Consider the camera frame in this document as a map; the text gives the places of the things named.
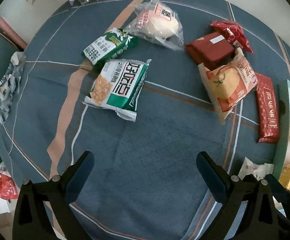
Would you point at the blue white tissue pack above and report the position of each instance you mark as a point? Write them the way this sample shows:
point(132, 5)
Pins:
point(10, 84)

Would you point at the red crinkled snack packet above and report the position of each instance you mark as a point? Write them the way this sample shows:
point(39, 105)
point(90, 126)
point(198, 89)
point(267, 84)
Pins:
point(233, 33)

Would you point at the dark green snack packet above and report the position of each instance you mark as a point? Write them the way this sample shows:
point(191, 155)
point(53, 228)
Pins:
point(109, 46)

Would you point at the orange bread snack packet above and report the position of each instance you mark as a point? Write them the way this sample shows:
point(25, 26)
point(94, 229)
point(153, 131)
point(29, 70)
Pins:
point(228, 84)

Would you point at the clear bun package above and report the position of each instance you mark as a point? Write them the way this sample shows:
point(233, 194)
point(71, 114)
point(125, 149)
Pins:
point(157, 23)

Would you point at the blue plaid tablecloth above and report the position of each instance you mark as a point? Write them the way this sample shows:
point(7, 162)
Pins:
point(145, 184)

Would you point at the red plastic bag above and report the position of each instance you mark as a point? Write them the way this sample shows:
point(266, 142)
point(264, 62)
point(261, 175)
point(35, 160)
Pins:
point(8, 188)

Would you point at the dark red box snack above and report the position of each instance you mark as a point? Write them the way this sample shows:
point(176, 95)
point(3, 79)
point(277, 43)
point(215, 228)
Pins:
point(212, 50)

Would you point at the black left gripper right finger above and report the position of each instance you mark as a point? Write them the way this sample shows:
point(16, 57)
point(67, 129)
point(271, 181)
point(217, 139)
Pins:
point(250, 208)

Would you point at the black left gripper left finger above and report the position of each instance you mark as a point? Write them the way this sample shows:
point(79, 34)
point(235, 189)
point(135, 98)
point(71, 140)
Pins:
point(30, 218)

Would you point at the white mushroom biscuit packet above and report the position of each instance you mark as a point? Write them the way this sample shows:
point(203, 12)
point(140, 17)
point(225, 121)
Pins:
point(258, 171)

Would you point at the green white cracker packet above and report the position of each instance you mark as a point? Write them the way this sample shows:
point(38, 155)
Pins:
point(118, 87)

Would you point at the red gold flat packet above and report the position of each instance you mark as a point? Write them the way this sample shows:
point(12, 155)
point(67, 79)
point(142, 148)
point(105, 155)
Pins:
point(267, 110)

